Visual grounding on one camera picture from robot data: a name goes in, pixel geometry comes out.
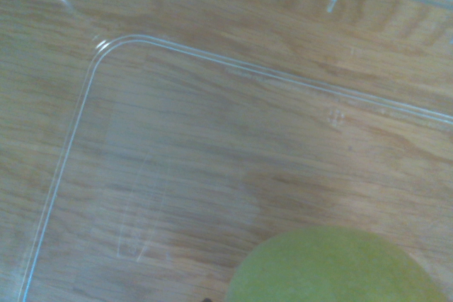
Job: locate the clear rectangular plastic container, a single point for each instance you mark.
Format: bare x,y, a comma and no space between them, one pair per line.
212,132

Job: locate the green apple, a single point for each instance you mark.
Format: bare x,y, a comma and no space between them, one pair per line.
332,270

